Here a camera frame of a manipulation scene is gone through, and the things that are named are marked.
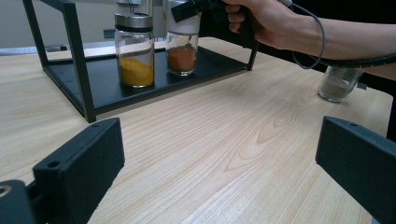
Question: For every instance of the black metal rack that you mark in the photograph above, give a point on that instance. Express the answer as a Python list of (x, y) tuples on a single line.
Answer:
[(106, 84)]

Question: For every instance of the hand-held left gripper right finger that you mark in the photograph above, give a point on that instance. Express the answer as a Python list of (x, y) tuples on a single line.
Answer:
[(358, 158)]

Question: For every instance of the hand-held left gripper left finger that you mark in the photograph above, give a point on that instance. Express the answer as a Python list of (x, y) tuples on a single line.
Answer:
[(81, 161)]

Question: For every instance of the metal-lidded jar of yellow powder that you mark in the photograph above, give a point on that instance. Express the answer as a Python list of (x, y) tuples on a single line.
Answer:
[(135, 68)]

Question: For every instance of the white-capped jar of orange powder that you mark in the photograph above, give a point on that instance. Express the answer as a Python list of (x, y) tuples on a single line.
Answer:
[(182, 59)]

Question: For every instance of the white-capped jar of grey powder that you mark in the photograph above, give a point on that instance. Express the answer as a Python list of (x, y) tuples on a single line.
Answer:
[(337, 87)]

